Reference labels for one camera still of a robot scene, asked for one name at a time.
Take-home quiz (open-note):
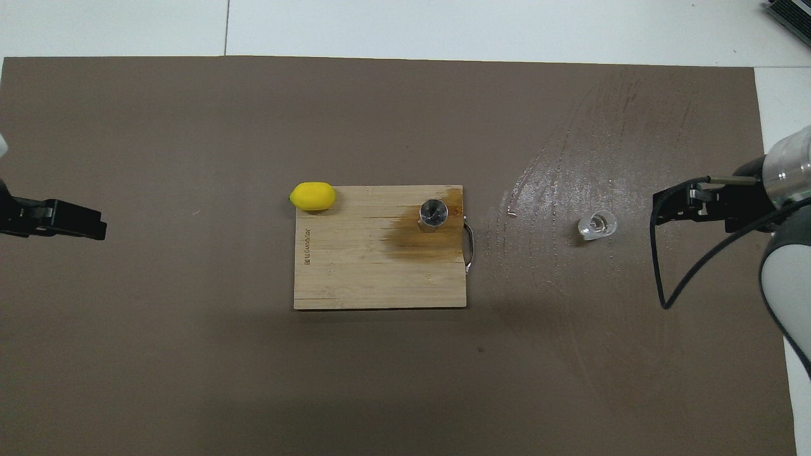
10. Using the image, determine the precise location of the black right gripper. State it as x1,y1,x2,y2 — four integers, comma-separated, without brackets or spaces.
653,182,777,232

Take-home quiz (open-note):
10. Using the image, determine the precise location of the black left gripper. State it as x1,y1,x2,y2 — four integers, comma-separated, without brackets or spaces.
0,180,107,241

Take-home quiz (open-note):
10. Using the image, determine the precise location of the clear plastic cup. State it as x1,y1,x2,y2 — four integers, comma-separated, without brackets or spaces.
578,211,618,242

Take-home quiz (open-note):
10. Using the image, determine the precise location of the steel double jigger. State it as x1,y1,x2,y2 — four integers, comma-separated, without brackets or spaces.
418,198,449,234

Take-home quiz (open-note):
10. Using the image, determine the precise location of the grey ribbed device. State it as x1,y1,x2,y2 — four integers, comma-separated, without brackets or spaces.
765,0,811,32

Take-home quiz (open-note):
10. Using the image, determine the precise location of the yellow lemon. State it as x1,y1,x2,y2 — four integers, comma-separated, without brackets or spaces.
290,182,336,212

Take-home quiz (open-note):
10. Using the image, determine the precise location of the wooden cutting board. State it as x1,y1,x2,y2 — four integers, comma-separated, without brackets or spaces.
293,184,475,310

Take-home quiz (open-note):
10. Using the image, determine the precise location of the brown table mat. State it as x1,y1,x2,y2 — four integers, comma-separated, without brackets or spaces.
0,56,798,456

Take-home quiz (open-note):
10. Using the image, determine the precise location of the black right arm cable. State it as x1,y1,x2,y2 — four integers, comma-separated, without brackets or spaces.
649,176,786,311

